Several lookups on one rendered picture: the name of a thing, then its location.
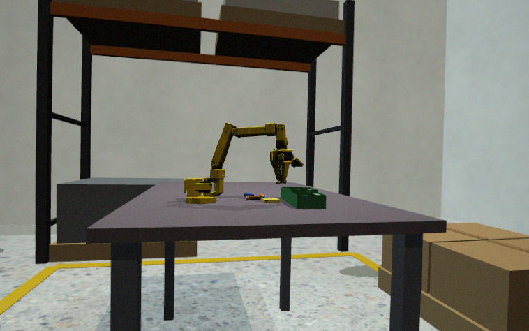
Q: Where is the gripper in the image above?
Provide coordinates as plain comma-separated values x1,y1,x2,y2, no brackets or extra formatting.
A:
270,148,304,183

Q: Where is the green rack of bins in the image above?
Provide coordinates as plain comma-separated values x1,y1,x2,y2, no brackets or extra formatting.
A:
281,187,326,209

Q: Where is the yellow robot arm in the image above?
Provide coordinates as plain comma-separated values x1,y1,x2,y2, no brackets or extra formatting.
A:
186,122,288,204

